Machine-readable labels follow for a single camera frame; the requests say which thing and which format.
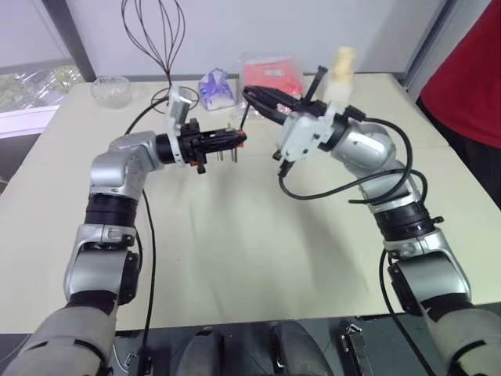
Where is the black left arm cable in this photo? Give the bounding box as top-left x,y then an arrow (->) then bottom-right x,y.
124,86 -> 196,376

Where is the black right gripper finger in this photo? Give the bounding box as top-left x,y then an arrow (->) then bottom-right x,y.
243,85 -> 305,108
242,92 -> 290,126

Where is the beige table cloth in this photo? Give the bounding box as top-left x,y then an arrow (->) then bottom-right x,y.
0,72 -> 501,331

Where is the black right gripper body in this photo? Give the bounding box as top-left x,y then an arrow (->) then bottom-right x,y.
288,99 -> 329,117

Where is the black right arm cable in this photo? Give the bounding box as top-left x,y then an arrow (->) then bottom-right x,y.
278,103 -> 436,376

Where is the orange hex key holder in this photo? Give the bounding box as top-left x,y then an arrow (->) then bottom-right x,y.
213,127 -> 248,164

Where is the person in red shirt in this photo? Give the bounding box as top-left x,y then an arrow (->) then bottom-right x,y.
416,0 -> 501,177

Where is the black metal bracket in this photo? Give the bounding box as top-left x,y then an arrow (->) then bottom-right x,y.
338,319 -> 373,376

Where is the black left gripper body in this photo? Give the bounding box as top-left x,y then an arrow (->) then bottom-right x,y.
181,118 -> 209,176

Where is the dark window frame post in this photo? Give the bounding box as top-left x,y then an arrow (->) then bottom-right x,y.
49,0 -> 97,83

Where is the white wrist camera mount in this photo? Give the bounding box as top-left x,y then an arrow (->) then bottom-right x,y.
164,84 -> 196,168
276,100 -> 346,164

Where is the black plastic strap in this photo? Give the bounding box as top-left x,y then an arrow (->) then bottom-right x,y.
306,65 -> 326,102

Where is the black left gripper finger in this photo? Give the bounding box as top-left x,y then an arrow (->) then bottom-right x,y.
204,129 -> 247,143
204,140 -> 246,154

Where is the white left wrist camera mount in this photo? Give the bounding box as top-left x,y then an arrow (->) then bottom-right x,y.
164,84 -> 196,168

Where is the black hex key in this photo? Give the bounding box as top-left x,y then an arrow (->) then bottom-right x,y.
238,100 -> 254,130

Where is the purple tissue pack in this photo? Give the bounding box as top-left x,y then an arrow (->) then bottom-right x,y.
197,68 -> 236,111

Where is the red packet in clear bag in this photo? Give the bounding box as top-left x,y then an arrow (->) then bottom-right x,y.
236,52 -> 307,118

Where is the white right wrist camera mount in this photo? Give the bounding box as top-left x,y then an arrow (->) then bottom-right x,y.
276,100 -> 346,164

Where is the dark rounded shape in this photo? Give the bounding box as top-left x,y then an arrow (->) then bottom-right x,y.
182,327 -> 236,376
269,320 -> 334,376

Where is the clear glass bowl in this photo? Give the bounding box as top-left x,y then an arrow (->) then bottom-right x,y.
91,75 -> 132,107

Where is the white bottle with cream top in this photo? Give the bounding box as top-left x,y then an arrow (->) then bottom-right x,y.
323,45 -> 359,107

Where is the black wire whisk frame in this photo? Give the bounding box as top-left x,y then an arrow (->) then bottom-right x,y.
120,0 -> 186,93

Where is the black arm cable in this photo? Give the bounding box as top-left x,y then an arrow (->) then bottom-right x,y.
124,86 -> 196,376
278,103 -> 436,376

